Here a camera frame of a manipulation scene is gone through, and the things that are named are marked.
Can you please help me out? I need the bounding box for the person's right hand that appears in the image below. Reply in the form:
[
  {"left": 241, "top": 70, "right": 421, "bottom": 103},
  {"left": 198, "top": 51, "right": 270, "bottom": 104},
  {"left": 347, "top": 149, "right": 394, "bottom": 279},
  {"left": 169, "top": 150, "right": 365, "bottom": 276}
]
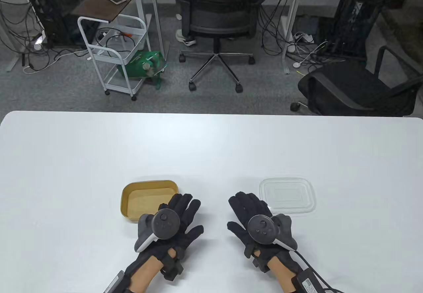
[{"left": 227, "top": 192, "right": 304, "bottom": 274}]

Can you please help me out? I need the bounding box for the person's left hand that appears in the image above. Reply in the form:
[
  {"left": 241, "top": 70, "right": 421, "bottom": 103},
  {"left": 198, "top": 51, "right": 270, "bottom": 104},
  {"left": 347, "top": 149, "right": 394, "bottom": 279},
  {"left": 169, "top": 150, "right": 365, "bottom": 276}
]
[{"left": 126, "top": 193, "right": 204, "bottom": 282}]

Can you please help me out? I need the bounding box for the clear plastic takeout lid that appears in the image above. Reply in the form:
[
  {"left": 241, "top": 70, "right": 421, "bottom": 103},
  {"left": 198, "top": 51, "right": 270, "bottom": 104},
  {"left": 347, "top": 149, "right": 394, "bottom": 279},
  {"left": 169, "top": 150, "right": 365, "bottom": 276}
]
[{"left": 259, "top": 178, "right": 317, "bottom": 216}]

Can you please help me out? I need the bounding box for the brown takeout box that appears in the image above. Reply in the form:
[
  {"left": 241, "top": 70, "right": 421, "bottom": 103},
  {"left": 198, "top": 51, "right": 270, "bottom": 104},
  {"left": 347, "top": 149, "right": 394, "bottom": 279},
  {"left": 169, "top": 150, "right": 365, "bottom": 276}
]
[{"left": 120, "top": 180, "right": 179, "bottom": 223}]

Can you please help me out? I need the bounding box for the person's left forearm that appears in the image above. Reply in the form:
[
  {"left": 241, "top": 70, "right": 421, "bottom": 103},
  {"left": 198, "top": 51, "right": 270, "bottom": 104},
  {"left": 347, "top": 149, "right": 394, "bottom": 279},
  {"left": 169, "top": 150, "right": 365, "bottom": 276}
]
[{"left": 127, "top": 248, "right": 174, "bottom": 293}]

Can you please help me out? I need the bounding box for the person's right forearm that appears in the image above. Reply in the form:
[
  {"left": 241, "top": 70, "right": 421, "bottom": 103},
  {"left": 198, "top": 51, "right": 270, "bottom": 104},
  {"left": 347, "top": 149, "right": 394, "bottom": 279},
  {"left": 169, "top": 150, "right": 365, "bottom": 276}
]
[{"left": 266, "top": 256, "right": 306, "bottom": 293}]

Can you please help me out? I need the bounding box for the grey right hand controller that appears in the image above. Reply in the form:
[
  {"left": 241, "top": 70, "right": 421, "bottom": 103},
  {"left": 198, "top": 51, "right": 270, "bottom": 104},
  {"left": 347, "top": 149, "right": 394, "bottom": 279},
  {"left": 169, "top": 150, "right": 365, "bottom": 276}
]
[{"left": 248, "top": 214, "right": 297, "bottom": 251}]

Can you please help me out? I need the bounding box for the grey hand controller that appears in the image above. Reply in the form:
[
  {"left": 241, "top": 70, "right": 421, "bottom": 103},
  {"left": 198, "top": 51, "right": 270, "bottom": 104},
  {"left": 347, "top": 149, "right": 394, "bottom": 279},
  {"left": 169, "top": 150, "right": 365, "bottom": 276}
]
[
  {"left": 248, "top": 214, "right": 297, "bottom": 251},
  {"left": 134, "top": 209, "right": 180, "bottom": 253}
]

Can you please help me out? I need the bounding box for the grey left hand controller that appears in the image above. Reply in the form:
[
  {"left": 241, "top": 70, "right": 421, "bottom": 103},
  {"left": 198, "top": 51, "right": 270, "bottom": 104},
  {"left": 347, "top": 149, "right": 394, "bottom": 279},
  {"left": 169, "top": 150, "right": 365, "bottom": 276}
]
[{"left": 134, "top": 209, "right": 180, "bottom": 253}]

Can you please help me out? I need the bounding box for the green bag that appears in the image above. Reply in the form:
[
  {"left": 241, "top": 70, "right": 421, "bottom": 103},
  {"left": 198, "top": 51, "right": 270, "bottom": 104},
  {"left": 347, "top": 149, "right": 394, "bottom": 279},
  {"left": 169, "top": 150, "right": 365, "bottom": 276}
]
[{"left": 117, "top": 51, "right": 167, "bottom": 90}]

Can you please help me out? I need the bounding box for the black armrest office chair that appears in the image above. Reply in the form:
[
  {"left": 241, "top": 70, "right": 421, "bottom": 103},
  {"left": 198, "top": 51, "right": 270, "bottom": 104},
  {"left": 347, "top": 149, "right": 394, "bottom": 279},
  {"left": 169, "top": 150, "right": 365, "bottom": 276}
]
[{"left": 290, "top": 46, "right": 423, "bottom": 117}]

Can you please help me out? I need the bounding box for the white rolling cart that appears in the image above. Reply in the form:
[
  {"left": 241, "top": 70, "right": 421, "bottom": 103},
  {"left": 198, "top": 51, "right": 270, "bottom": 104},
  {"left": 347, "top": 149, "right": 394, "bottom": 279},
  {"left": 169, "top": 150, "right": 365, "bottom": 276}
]
[{"left": 77, "top": 14, "right": 148, "bottom": 101}]

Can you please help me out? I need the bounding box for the white desk leg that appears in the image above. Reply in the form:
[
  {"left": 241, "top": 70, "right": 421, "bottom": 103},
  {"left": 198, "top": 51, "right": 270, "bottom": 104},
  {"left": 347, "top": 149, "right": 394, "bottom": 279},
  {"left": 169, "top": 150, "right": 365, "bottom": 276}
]
[
  {"left": 149, "top": 0, "right": 170, "bottom": 59},
  {"left": 282, "top": 0, "right": 309, "bottom": 74}
]

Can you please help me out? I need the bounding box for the black mesh office chair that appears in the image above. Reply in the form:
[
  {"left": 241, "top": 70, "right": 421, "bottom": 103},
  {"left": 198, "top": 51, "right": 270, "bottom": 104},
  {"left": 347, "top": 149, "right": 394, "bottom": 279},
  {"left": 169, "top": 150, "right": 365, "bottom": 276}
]
[{"left": 174, "top": 0, "right": 267, "bottom": 92}]

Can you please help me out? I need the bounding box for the brown side table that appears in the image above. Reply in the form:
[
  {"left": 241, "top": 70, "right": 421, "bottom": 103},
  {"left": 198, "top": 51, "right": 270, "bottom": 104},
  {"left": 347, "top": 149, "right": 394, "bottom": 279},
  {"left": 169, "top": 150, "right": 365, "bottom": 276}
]
[{"left": 71, "top": 0, "right": 151, "bottom": 52}]

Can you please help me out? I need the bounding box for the black computer tower yellow sticker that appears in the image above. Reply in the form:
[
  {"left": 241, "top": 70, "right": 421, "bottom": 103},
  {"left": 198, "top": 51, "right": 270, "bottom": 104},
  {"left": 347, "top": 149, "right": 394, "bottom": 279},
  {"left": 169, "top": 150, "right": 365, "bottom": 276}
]
[{"left": 22, "top": 0, "right": 99, "bottom": 47}]

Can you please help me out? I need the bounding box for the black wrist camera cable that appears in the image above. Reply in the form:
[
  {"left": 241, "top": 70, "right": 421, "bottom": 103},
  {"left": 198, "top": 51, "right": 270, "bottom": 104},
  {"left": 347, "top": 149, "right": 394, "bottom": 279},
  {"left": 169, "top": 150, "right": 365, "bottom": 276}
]
[{"left": 293, "top": 249, "right": 344, "bottom": 293}]

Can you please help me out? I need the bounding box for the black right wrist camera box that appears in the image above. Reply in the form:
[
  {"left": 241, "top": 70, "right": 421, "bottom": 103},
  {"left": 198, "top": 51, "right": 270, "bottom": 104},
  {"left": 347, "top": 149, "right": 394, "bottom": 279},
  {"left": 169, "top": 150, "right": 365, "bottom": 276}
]
[{"left": 295, "top": 268, "right": 327, "bottom": 293}]

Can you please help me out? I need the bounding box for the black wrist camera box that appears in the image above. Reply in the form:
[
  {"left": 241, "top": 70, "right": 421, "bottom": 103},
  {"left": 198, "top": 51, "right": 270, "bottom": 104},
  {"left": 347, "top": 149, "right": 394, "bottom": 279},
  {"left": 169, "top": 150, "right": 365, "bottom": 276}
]
[
  {"left": 295, "top": 268, "right": 327, "bottom": 293},
  {"left": 103, "top": 271, "right": 129, "bottom": 293}
]

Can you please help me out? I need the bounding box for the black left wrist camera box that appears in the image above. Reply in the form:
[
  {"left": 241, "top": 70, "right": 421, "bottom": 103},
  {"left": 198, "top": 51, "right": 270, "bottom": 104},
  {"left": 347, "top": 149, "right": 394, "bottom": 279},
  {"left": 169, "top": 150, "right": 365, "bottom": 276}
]
[{"left": 103, "top": 271, "right": 129, "bottom": 293}]

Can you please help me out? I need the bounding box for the bundle of black floor cables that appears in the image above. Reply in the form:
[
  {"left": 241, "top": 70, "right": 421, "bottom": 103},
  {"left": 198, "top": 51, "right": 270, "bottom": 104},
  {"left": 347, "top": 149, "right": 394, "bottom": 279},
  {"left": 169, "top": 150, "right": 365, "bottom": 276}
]
[
  {"left": 259, "top": 0, "right": 347, "bottom": 72},
  {"left": 0, "top": 0, "right": 90, "bottom": 74}
]

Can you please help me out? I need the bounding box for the black coiled cable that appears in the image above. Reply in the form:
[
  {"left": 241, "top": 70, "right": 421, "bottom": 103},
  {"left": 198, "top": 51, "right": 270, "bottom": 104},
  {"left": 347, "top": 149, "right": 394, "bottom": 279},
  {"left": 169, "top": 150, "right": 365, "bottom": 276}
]
[{"left": 96, "top": 27, "right": 137, "bottom": 57}]

